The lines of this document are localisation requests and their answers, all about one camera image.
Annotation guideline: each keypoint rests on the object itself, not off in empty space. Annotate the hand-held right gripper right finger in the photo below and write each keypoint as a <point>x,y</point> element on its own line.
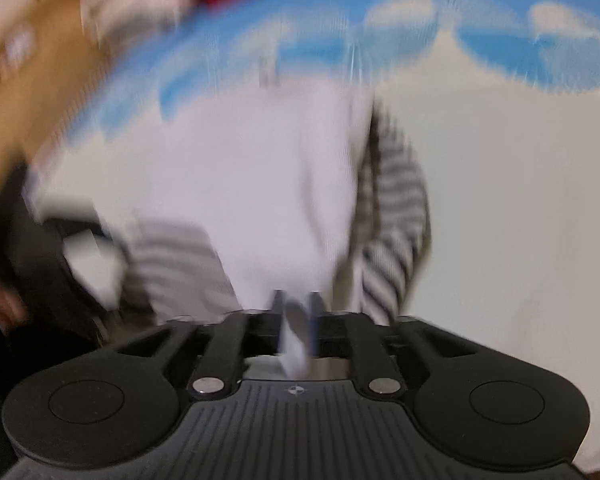
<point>314,306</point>

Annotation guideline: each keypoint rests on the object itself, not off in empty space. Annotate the white black striped hooded top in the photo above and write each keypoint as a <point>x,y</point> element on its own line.
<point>255,185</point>

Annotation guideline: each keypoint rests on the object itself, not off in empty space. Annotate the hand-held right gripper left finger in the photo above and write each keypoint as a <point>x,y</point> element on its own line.
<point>278,306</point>

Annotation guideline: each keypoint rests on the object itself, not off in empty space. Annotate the blue white printed blanket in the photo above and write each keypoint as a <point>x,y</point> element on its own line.
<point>505,185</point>

